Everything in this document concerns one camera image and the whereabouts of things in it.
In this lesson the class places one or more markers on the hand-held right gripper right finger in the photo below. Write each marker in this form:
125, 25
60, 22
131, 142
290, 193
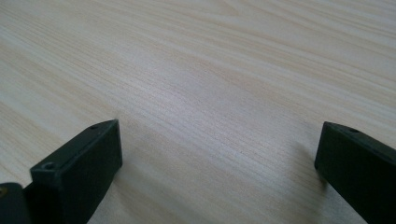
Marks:
358, 168

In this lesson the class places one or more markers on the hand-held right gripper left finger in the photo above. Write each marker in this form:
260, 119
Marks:
79, 169

